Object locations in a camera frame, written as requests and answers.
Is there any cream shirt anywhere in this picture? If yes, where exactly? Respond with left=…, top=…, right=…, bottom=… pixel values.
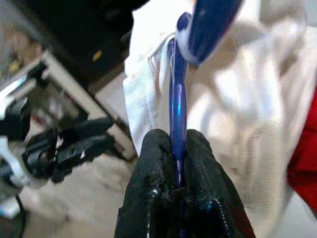
left=122, top=0, right=317, bottom=238

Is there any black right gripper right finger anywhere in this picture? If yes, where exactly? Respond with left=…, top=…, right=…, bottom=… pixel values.
left=179, top=128, right=257, bottom=238

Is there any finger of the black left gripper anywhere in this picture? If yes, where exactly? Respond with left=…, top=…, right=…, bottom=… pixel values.
left=80, top=135, right=117, bottom=160
left=74, top=117, right=115, bottom=136

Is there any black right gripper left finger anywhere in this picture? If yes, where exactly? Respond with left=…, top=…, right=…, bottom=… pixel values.
left=113, top=128, right=180, bottom=238

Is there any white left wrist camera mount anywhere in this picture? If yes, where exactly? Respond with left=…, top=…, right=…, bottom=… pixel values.
left=0, top=135, right=33, bottom=219

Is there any red cloth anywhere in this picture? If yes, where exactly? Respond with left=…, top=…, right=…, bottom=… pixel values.
left=286, top=90, right=317, bottom=199

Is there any blue plastic clothes hanger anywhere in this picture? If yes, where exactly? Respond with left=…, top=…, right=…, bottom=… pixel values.
left=167, top=0, right=240, bottom=190

